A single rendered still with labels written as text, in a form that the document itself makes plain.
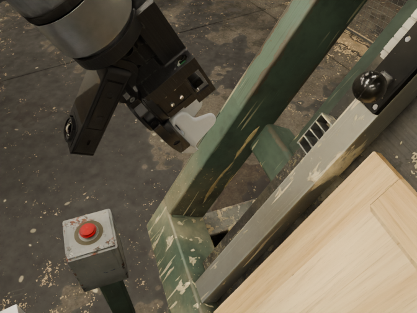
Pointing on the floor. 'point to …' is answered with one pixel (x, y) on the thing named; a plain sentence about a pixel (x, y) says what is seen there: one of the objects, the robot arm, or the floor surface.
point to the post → (118, 297)
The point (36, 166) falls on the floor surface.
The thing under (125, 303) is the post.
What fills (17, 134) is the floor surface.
